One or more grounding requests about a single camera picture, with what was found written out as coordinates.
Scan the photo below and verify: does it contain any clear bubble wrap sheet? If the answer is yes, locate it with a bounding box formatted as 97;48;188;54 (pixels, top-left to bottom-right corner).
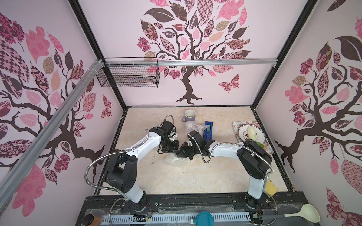
185;121;207;136
165;154;187;168

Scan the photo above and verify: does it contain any blue tape dispenser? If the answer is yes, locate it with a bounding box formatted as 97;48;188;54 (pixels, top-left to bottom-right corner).
203;121;213;141

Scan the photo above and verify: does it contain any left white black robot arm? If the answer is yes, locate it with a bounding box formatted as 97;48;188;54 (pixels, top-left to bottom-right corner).
104;127;179;203

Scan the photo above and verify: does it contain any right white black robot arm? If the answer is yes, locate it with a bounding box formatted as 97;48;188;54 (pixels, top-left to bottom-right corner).
176;131;274;200

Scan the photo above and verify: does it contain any right flexible metal conduit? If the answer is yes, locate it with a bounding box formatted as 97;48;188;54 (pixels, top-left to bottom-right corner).
204;139;274;180

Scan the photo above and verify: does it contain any flexible metal conduit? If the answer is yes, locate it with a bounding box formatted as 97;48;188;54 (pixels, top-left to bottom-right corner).
204;139;274;180
84;114;174;201

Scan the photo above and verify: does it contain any lavender mug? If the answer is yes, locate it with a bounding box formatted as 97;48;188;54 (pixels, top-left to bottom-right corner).
182;109;196;122

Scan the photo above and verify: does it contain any floral square placemat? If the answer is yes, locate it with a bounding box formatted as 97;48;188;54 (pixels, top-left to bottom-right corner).
232;121;274;155

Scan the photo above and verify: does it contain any white artificial rose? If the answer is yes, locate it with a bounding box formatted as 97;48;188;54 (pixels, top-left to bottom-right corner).
247;125;266;149

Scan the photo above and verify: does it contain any round white plate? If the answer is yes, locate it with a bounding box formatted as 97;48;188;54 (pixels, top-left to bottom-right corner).
238;124;266;145

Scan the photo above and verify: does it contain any left flexible metal conduit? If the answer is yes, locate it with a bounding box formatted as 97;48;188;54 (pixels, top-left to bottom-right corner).
84;114;174;201

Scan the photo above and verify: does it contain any teal round lid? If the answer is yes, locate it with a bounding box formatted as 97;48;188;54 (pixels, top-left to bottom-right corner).
189;211;215;226

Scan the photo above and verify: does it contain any yellow green sponge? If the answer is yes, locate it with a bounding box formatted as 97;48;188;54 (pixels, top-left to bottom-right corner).
265;179;279;196

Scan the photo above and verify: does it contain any brown jar black lid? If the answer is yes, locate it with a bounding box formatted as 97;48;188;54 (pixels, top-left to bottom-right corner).
82;214;103;226

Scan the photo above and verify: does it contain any cream plastic ladle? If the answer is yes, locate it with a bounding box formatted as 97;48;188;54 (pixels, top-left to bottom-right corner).
258;204;321;223

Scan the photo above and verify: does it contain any white slotted cable duct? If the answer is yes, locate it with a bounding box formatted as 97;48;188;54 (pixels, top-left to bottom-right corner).
101;212;250;226

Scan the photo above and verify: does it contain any black wire basket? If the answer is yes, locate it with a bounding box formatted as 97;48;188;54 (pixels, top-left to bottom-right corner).
97;56;160;88

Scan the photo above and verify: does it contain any rear aluminium frame bar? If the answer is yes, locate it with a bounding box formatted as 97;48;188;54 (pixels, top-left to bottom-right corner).
105;58;278;66

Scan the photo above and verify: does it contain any aluminium frame bar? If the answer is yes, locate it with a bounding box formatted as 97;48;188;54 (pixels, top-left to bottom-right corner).
105;58;278;66
1;59;104;210

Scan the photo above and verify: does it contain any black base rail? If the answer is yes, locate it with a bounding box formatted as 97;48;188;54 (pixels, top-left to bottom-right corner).
75;192;312;226

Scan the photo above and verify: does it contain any left aluminium frame bar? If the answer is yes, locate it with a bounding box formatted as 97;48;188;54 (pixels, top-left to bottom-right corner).
1;59;104;210

